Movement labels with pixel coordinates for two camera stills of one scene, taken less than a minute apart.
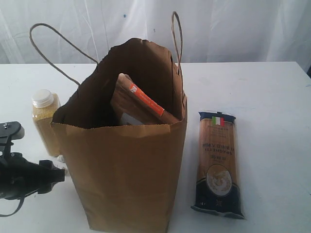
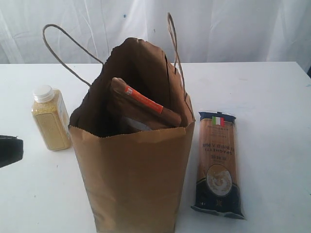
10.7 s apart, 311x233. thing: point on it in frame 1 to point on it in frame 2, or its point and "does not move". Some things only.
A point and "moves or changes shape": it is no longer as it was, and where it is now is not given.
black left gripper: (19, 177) to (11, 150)
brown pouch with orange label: (135, 106) moves or changes shape
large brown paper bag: (127, 176) moves or changes shape
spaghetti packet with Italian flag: (218, 187) does not move
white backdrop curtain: (44, 32) does not move
